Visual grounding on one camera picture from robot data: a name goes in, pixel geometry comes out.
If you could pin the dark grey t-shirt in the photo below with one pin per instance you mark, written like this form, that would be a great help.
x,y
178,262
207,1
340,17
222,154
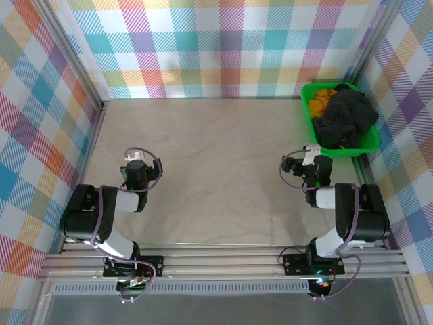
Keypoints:
x,y
341,118

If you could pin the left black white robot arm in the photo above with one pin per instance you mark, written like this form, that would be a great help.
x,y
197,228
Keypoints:
x,y
84,220

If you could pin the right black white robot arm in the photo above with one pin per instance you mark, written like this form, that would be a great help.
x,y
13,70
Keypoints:
x,y
368,220

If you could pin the green plastic basket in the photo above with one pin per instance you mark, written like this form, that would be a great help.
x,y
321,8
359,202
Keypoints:
x,y
368,139

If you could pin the mustard yellow t-shirt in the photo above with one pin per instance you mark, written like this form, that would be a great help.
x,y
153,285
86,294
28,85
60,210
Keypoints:
x,y
321,100

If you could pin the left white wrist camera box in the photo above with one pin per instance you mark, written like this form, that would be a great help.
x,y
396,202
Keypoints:
x,y
135,156

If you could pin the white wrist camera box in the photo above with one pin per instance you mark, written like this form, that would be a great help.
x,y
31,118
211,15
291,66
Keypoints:
x,y
310,154
135,156

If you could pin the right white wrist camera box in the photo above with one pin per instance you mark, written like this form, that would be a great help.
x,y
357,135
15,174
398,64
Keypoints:
x,y
310,154

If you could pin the right aluminium side rail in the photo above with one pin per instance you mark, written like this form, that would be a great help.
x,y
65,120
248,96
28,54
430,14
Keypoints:
x,y
360,172

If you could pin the aluminium side rail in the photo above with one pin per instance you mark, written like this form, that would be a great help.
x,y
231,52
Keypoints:
x,y
96,135
360,172

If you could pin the left aluminium side rail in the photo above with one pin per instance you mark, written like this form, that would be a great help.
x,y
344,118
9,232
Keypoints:
x,y
96,135

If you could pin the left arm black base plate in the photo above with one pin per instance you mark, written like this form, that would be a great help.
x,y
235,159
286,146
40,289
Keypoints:
x,y
152,264

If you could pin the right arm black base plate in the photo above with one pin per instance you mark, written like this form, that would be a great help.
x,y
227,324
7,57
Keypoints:
x,y
294,264

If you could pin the long aluminium base rail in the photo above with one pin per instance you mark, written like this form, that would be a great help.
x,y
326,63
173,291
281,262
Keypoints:
x,y
220,262

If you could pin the left aluminium corner post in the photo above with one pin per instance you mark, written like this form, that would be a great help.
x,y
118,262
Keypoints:
x,y
67,50

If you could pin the aluminium corner post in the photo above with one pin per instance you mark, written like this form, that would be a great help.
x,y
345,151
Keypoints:
x,y
67,50
375,37

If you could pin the right aluminium corner post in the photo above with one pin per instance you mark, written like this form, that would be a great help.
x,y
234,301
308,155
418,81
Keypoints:
x,y
375,37

